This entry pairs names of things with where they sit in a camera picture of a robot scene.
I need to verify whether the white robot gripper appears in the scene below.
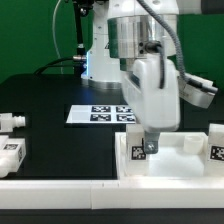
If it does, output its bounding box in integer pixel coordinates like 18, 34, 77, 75
122, 54, 180, 154

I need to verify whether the white square table top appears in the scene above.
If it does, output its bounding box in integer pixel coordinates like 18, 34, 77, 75
114, 131, 224, 181

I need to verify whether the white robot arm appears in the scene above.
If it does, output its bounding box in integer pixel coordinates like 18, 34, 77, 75
82, 0, 224, 154

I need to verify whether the white marker sheet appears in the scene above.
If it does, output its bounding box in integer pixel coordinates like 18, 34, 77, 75
66, 105, 136, 124

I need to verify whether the white front obstacle rail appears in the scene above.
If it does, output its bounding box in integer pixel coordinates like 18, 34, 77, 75
0, 178, 224, 209

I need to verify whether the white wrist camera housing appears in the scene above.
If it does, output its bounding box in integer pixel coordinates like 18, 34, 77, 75
178, 73, 218, 109

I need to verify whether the black cable on table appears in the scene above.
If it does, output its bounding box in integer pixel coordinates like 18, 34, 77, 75
34, 57, 83, 76

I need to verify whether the black camera pole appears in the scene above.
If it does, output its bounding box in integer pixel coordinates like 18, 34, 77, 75
72, 0, 94, 76

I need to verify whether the white thin cable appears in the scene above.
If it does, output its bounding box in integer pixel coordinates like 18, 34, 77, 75
52, 0, 65, 76

